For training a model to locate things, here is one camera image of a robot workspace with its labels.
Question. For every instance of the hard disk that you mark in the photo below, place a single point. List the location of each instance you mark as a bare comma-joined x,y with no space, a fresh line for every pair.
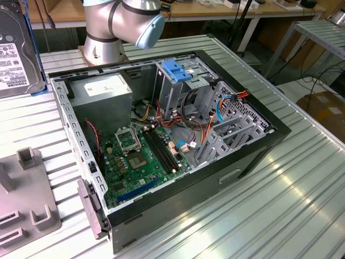
16,54

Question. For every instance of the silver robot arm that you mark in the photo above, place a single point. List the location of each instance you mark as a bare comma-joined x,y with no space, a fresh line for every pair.
102,40

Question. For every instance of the metal disk bay cage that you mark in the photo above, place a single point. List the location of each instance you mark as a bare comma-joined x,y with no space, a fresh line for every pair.
242,108

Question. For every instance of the black RAM slot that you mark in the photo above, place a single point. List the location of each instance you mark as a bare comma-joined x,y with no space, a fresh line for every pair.
160,151
157,151
163,150
166,149

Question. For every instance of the metal optical drive cage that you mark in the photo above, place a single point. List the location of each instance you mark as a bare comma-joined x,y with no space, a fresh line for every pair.
167,91

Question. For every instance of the green motherboard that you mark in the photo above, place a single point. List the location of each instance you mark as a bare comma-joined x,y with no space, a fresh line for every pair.
151,167

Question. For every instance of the CPU socket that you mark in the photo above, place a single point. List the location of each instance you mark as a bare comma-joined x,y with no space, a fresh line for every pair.
137,161

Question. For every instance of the blue plastic drive latch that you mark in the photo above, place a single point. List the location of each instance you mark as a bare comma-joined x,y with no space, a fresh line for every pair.
175,71

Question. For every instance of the black open PC case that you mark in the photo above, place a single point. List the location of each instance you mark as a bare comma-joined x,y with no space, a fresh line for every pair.
188,194

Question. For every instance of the blue expansion slot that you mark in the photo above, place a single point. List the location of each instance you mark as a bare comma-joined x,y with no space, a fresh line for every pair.
137,190

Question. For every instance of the grey Dell power supply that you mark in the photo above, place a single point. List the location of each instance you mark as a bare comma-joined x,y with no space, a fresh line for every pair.
102,108

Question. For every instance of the cardboard box with labels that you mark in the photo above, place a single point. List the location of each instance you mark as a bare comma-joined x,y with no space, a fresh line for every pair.
323,113

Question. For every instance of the wooden desk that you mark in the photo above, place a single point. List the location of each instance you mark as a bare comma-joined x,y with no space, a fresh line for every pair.
67,12

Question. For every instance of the grey parts rack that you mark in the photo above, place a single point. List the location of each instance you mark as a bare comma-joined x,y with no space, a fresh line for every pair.
24,189

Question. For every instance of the metal slat side table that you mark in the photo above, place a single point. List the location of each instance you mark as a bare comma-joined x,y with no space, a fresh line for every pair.
318,35

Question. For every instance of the brown cardboard box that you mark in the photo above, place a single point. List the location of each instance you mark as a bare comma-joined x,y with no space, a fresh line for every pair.
43,4

